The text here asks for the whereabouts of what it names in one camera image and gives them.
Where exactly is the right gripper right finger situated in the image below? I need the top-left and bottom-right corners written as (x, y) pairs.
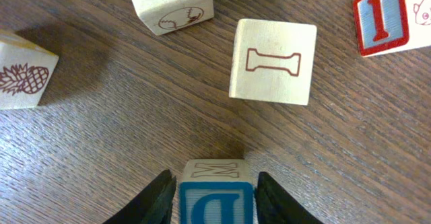
top-left (255, 172), bottom-right (323, 224)

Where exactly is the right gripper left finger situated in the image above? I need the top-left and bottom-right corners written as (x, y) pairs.
top-left (104, 170), bottom-right (176, 224)

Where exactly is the blue D wooden block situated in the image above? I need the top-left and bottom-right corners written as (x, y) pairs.
top-left (179, 159), bottom-right (254, 224)

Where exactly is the wooden block green side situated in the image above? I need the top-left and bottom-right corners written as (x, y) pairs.
top-left (229, 19), bottom-right (317, 106)

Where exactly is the plain wooden block outline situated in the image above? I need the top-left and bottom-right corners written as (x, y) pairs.
top-left (1, 30), bottom-right (59, 110)

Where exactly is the wooden block red letter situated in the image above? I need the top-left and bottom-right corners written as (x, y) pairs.
top-left (132, 0), bottom-right (214, 36)

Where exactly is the wooden block red I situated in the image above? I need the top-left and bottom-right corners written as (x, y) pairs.
top-left (352, 0), bottom-right (430, 57)

